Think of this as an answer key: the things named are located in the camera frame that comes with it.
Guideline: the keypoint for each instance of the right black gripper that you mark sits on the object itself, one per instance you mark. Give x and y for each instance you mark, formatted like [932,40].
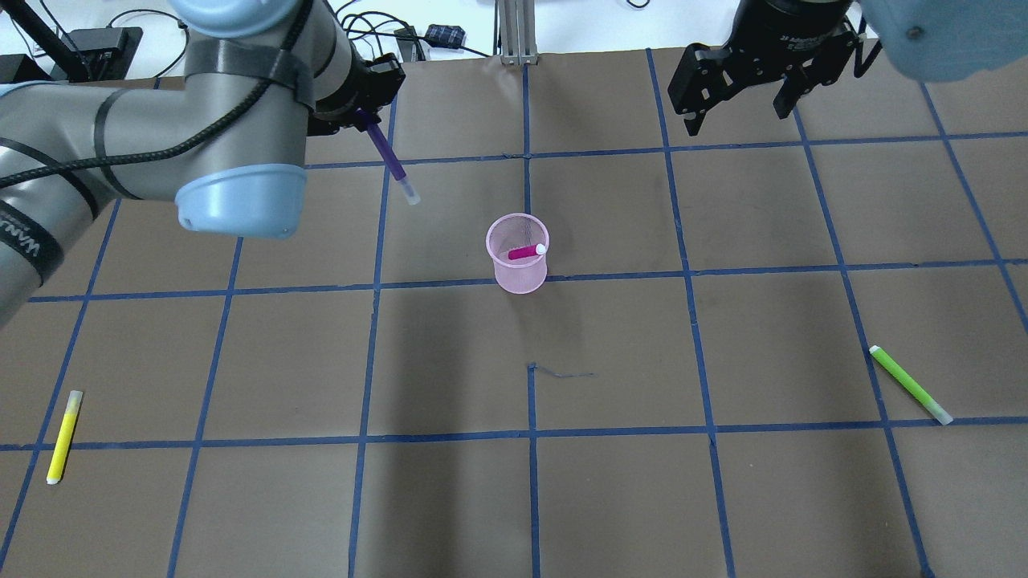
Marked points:
[791,30]

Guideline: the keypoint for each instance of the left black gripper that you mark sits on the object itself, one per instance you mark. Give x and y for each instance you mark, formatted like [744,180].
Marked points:
[350,91]

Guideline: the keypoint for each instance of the purple pen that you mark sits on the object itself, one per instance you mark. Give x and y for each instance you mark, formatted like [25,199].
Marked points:
[371,124]

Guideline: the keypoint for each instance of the pink pen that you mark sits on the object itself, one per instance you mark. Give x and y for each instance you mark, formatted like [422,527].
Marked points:
[524,252]

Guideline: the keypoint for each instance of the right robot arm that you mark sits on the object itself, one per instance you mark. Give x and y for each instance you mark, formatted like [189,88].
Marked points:
[931,41]

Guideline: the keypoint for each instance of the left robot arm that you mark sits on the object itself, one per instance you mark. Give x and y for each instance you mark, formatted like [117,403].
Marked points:
[228,149]

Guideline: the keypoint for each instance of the pink mesh cup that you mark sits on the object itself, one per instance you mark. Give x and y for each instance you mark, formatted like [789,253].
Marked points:
[508,232]

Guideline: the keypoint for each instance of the green pen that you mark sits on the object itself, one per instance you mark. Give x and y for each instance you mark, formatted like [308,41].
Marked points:
[910,385]

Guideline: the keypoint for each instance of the yellow pen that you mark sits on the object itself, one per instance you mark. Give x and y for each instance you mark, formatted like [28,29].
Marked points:
[63,442]

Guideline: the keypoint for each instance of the aluminium frame post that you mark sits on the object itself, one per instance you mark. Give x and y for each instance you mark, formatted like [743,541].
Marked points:
[515,42]

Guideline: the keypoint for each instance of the black camera stand base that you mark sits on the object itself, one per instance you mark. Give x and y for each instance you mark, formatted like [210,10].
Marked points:
[84,55]

